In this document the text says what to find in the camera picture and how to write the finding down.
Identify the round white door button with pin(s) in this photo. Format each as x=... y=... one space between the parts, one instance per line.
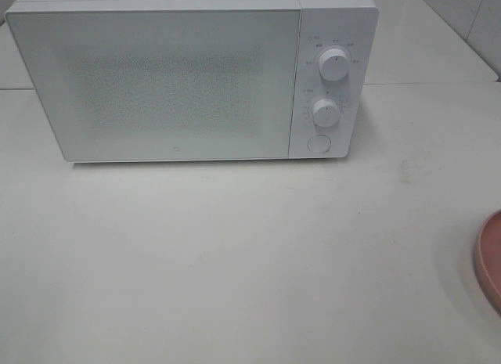
x=319 y=144

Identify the pink round plate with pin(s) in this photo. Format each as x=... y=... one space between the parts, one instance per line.
x=487 y=259

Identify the white microwave door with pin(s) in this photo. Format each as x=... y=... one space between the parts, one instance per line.
x=163 y=86

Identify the lower white timer knob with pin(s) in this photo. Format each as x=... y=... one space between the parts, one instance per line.
x=325 y=113

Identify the upper white power knob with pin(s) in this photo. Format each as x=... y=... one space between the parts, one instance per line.
x=334 y=63

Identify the white microwave oven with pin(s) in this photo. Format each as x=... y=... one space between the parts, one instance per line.
x=349 y=24

